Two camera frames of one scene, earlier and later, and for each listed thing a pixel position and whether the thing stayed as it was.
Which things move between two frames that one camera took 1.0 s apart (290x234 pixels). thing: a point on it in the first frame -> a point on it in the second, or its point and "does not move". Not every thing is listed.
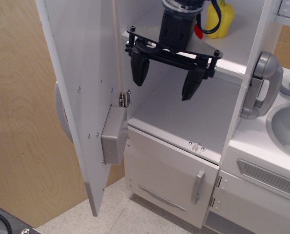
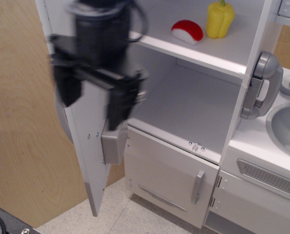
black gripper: [177, 33] -> [99, 53]
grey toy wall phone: [266, 67] does not move
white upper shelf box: [289, 13] does not move
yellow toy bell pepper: [227, 15] does not move
